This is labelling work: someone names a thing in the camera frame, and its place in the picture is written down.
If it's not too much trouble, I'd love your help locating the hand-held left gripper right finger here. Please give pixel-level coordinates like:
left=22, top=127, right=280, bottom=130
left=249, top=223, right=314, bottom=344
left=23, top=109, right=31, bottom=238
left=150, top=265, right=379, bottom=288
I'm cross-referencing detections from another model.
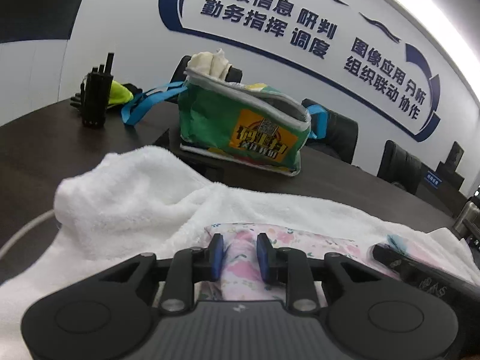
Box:
left=256, top=232, right=383, bottom=315

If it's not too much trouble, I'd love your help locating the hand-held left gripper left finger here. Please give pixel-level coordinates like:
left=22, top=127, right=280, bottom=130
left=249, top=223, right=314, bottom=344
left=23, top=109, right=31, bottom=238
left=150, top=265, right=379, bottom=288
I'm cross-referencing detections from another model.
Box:
left=98, top=233, right=225, bottom=315

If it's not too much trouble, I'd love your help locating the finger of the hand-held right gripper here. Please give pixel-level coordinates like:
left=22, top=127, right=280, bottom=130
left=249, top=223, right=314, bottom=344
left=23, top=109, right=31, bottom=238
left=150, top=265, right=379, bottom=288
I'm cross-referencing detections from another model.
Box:
left=369, top=243, right=421, bottom=282

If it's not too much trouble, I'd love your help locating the pink floral garment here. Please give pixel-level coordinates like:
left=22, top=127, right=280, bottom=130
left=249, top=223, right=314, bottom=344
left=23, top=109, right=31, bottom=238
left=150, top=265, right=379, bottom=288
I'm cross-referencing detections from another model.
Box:
left=157, top=222, right=443, bottom=302

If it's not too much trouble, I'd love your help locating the grey metal object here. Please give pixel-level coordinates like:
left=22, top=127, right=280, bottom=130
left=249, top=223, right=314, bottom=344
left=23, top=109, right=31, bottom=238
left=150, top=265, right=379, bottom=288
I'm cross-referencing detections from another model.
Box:
left=452, top=195, right=480, bottom=242

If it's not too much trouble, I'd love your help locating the white terry towel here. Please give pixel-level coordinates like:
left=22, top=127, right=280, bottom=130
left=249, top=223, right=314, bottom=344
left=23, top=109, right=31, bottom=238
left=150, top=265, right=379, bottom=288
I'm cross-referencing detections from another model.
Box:
left=0, top=145, right=480, bottom=308

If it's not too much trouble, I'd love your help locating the neon yellow cloth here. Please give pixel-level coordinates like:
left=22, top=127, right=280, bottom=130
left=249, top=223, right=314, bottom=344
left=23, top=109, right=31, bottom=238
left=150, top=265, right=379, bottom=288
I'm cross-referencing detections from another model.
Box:
left=108, top=80, right=134, bottom=109

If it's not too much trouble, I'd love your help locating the cream cloth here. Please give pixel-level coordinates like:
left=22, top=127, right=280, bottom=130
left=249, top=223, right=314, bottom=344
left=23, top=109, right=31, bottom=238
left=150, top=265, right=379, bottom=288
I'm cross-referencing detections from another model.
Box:
left=187, top=48, right=231, bottom=81

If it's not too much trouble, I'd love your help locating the black walkie-talkie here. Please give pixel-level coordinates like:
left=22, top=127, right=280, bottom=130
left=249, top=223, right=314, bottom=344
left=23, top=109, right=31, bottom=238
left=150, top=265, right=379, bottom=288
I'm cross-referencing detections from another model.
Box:
left=82, top=52, right=115, bottom=128

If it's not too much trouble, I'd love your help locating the green bag with blue straps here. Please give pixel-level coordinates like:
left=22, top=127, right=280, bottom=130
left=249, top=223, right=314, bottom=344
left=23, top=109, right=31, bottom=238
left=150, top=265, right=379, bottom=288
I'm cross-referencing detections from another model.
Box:
left=121, top=65, right=327, bottom=177

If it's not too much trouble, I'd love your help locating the white cable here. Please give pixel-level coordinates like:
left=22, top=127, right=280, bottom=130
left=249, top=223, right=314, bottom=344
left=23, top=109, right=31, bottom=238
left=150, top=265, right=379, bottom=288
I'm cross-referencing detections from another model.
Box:
left=0, top=210, right=57, bottom=259

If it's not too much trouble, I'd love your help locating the black wall screen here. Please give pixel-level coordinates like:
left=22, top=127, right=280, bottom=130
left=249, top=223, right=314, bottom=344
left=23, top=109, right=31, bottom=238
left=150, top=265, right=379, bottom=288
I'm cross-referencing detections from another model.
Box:
left=0, top=0, right=94, bottom=44

